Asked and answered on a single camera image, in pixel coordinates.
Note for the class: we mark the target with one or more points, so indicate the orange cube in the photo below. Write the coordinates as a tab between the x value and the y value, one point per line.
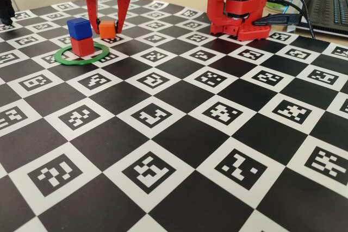
107	29

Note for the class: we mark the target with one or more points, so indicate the blue cube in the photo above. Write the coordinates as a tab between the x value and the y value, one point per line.
79	29

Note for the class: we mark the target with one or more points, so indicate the red cube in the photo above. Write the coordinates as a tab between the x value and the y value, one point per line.
83	47

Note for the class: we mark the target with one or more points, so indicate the black white marker checkerboard mat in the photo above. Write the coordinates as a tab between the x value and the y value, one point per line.
190	147

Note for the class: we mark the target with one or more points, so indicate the green white flat object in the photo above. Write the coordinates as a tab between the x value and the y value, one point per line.
274	6

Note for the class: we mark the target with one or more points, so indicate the dark gray laptop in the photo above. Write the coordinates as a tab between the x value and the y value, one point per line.
326	9

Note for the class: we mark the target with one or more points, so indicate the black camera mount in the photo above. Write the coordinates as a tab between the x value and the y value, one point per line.
5	6

